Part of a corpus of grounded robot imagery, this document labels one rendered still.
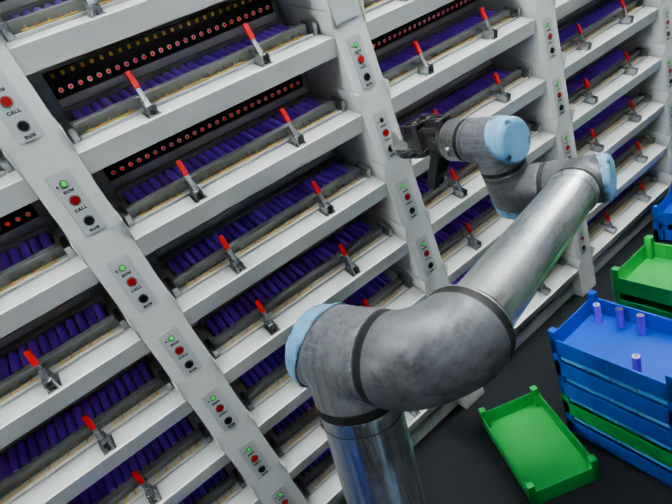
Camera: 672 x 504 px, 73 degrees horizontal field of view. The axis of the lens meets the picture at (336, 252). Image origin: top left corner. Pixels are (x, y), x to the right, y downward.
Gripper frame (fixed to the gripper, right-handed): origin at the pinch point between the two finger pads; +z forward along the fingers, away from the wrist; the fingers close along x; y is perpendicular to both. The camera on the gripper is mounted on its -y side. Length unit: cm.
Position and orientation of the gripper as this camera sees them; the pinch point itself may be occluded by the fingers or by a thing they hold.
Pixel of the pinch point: (396, 148)
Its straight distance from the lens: 120.6
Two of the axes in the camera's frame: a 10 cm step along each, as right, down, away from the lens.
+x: -7.7, 5.2, -3.6
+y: -3.6, -8.3, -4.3
